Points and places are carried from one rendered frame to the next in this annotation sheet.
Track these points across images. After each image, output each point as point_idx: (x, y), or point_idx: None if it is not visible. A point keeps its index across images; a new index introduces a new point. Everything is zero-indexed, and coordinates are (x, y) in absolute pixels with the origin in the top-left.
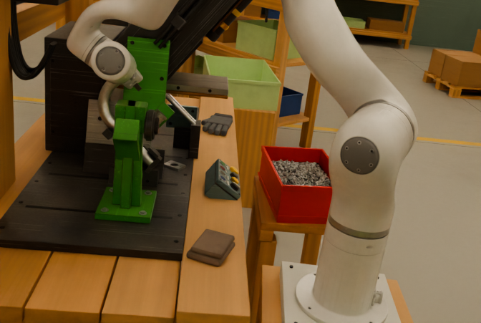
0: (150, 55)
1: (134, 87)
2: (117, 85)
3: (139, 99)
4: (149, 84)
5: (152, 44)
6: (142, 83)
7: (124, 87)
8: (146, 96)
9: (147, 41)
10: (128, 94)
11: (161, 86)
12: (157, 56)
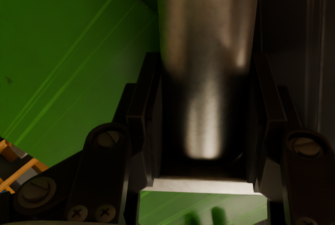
0: (191, 194)
1: (98, 52)
2: None
3: (17, 28)
4: (73, 117)
5: (226, 220)
6: (98, 98)
7: (136, 6)
8: (23, 69)
9: (251, 217)
10: None
11: (43, 147)
12: (171, 205)
